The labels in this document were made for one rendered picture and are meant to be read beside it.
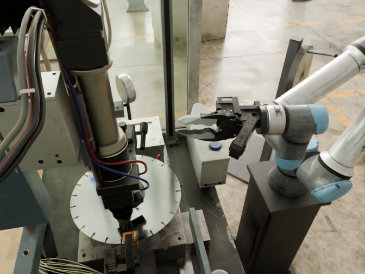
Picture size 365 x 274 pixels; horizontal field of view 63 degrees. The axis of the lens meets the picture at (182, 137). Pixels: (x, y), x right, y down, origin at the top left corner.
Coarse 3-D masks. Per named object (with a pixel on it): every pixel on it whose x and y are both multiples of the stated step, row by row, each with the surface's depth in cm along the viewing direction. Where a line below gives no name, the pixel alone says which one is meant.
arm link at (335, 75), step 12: (348, 48) 86; (360, 48) 84; (336, 60) 86; (348, 60) 85; (360, 60) 84; (324, 72) 86; (336, 72) 85; (348, 72) 85; (360, 72) 87; (300, 84) 88; (312, 84) 86; (324, 84) 85; (336, 84) 86; (288, 96) 87; (300, 96) 86; (312, 96) 86; (324, 96) 88
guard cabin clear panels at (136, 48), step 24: (120, 0) 98; (144, 0) 99; (120, 24) 103; (144, 24) 104; (24, 48) 102; (48, 48) 104; (120, 48) 108; (144, 48) 110; (120, 72) 115; (144, 72) 117; (144, 96) 124; (120, 120) 129
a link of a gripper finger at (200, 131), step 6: (192, 126) 77; (198, 126) 77; (204, 126) 77; (210, 126) 76; (180, 132) 75; (186, 132) 74; (192, 132) 74; (198, 132) 74; (204, 132) 74; (210, 132) 74; (198, 138) 75; (204, 138) 76; (210, 138) 76
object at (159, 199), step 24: (144, 168) 98; (168, 168) 98; (72, 192) 91; (96, 192) 91; (168, 192) 91; (72, 216) 85; (96, 216) 85; (144, 216) 85; (168, 216) 85; (96, 240) 79; (120, 240) 79
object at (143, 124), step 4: (140, 124) 73; (144, 124) 73; (140, 128) 72; (144, 128) 72; (140, 132) 72; (144, 132) 72; (144, 136) 71; (144, 140) 70; (140, 144) 70; (144, 144) 70; (140, 148) 69; (144, 148) 69
